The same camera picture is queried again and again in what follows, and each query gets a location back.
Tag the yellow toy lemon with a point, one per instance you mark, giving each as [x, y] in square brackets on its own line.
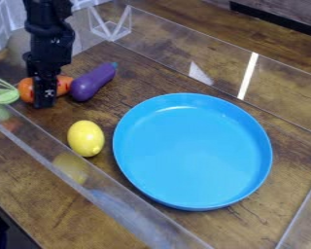
[86, 138]

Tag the orange toy carrot green leaves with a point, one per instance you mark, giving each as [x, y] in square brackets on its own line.
[23, 91]

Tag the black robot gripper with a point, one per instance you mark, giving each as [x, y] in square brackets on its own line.
[53, 38]

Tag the purple toy eggplant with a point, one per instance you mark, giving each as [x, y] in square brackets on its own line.
[86, 86]

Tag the clear acrylic back barrier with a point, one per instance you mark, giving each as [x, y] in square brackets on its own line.
[248, 75]

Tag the blue round plate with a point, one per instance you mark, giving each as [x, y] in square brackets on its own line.
[193, 151]

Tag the clear acrylic front barrier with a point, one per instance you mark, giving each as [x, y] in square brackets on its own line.
[153, 227]

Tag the clear acrylic barrier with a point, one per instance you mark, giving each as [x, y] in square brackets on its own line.
[153, 227]
[248, 75]

